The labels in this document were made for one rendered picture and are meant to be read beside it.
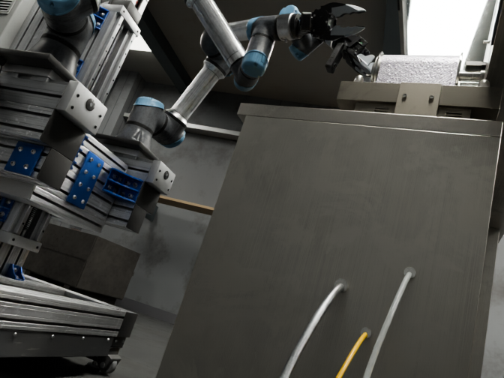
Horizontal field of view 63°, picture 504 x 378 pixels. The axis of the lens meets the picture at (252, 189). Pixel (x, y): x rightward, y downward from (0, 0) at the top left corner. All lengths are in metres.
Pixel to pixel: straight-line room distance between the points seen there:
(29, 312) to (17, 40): 0.99
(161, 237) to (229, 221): 4.67
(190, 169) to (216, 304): 4.94
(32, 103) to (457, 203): 1.07
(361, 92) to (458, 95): 0.24
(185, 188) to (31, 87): 4.63
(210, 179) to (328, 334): 4.89
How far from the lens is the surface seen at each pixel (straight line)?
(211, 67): 1.88
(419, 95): 1.16
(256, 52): 1.28
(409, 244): 0.95
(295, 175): 1.05
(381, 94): 1.20
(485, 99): 1.18
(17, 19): 1.84
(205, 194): 5.66
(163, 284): 5.55
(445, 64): 1.49
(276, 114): 1.16
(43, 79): 1.29
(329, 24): 1.27
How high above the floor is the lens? 0.34
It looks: 17 degrees up
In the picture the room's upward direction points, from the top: 18 degrees clockwise
